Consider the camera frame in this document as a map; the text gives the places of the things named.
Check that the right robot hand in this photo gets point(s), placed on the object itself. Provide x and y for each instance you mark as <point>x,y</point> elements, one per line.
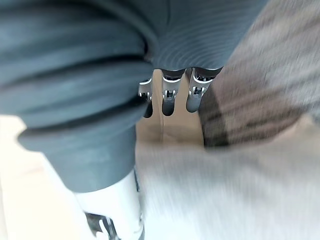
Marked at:
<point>75,75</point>

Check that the light grey cushion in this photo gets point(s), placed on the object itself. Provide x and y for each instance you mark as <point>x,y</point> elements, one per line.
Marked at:
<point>225,192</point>

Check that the brown grey striped cushion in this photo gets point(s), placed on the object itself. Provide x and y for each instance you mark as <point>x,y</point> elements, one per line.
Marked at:
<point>262,82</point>

